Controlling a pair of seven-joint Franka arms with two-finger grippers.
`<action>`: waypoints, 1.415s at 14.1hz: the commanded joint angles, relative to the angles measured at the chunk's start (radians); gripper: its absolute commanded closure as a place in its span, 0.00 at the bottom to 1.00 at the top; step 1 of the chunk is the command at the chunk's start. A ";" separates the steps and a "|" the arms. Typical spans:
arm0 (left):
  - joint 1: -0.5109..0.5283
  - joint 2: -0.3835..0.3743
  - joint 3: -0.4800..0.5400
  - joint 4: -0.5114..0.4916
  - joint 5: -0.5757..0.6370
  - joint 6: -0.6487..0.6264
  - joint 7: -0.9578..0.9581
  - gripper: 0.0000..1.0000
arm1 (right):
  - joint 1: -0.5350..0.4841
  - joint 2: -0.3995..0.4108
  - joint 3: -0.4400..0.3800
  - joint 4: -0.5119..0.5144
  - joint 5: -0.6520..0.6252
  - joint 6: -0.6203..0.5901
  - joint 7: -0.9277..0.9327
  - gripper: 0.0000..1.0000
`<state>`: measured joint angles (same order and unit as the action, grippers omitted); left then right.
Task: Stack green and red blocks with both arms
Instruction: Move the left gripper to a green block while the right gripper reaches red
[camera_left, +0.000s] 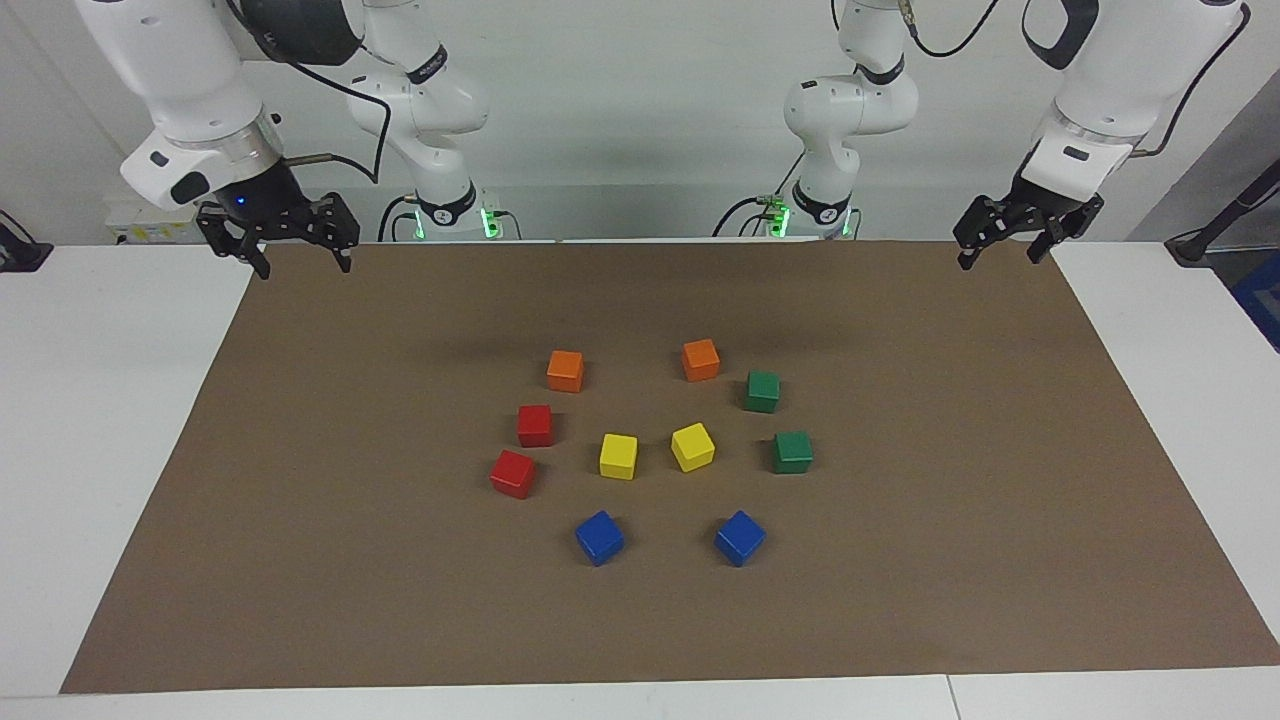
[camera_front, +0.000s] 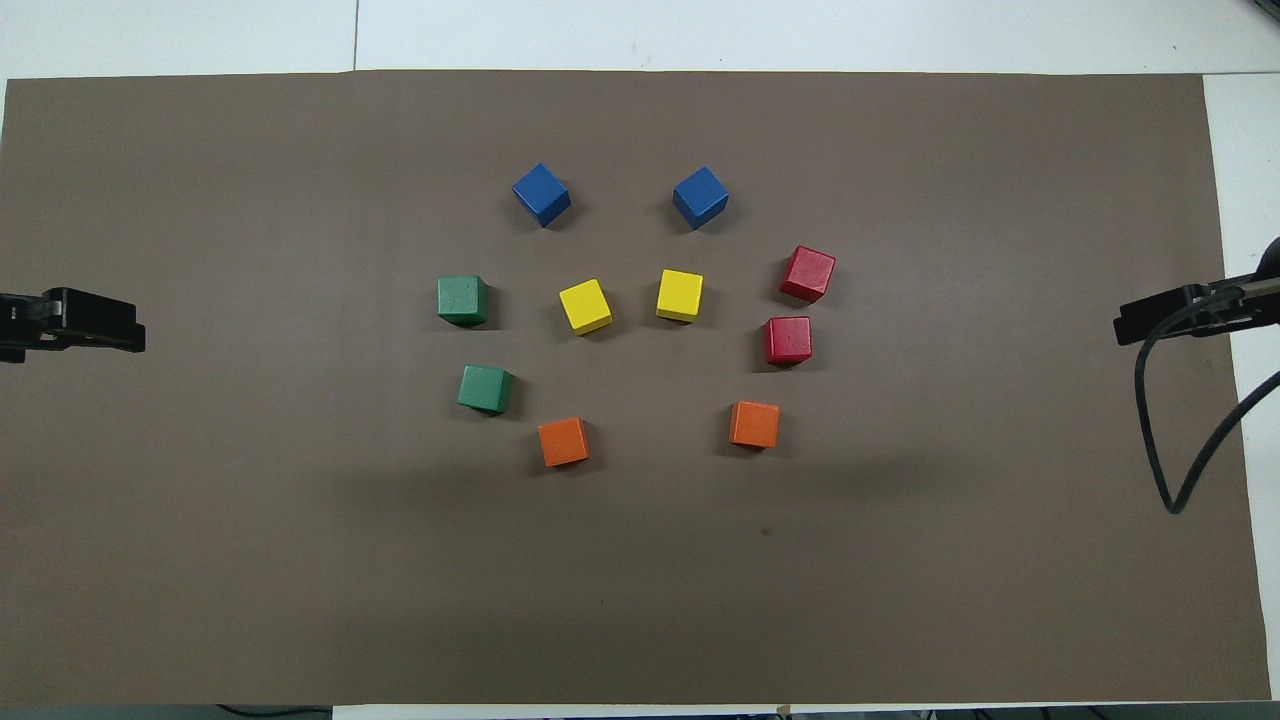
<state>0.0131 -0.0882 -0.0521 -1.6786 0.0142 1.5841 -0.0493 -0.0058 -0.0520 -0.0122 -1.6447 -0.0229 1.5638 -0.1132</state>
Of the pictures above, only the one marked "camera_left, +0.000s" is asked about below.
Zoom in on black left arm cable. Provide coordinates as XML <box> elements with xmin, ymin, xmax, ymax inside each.
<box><xmin>900</xmin><ymin>0</ymin><xmax>1253</xmax><ymax>159</ymax></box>

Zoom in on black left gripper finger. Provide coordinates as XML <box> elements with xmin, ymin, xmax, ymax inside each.
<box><xmin>952</xmin><ymin>197</ymin><xmax>1005</xmax><ymax>272</ymax></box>
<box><xmin>1029</xmin><ymin>214</ymin><xmax>1087</xmax><ymax>265</ymax></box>

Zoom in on white box yellow label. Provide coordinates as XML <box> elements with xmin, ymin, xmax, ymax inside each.
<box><xmin>105</xmin><ymin>195</ymin><xmax>216</xmax><ymax>247</ymax></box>

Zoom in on black desk mount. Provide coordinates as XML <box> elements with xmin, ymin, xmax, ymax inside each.
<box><xmin>0</xmin><ymin>210</ymin><xmax>53</xmax><ymax>273</ymax></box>

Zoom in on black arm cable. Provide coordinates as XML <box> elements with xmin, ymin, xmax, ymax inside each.
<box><xmin>225</xmin><ymin>0</ymin><xmax>393</xmax><ymax>186</ymax></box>
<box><xmin>900</xmin><ymin>0</ymin><xmax>1253</xmax><ymax>159</ymax></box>

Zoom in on blue crate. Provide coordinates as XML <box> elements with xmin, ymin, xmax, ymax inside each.
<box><xmin>1230</xmin><ymin>248</ymin><xmax>1280</xmax><ymax>353</ymax></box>

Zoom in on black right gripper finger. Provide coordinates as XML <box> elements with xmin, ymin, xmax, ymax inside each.
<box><xmin>318</xmin><ymin>194</ymin><xmax>362</xmax><ymax>274</ymax></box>
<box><xmin>196</xmin><ymin>206</ymin><xmax>273</xmax><ymax>281</ymax></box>

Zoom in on brown table mat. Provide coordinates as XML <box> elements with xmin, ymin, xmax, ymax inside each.
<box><xmin>60</xmin><ymin>238</ymin><xmax>1280</xmax><ymax>695</ymax></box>

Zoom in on yellow wooden cube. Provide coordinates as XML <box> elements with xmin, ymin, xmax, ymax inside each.
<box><xmin>598</xmin><ymin>433</ymin><xmax>639</xmax><ymax>481</ymax></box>
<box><xmin>670</xmin><ymin>422</ymin><xmax>717</xmax><ymax>474</ymax></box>

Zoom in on black stand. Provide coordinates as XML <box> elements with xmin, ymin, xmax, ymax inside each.
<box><xmin>1165</xmin><ymin>158</ymin><xmax>1280</xmax><ymax>267</ymax></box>

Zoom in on blue wooden cube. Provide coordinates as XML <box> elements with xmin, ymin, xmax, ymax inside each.
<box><xmin>713</xmin><ymin>510</ymin><xmax>767</xmax><ymax>568</ymax></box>
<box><xmin>574</xmin><ymin>510</ymin><xmax>626</xmax><ymax>568</ymax></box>

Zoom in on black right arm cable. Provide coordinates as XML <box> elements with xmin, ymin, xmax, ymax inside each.
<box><xmin>225</xmin><ymin>0</ymin><xmax>393</xmax><ymax>186</ymax></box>

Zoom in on black base cable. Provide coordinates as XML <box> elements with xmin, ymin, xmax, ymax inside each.
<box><xmin>377</xmin><ymin>194</ymin><xmax>419</xmax><ymax>243</ymax></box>
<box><xmin>712</xmin><ymin>150</ymin><xmax>801</xmax><ymax>239</ymax></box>

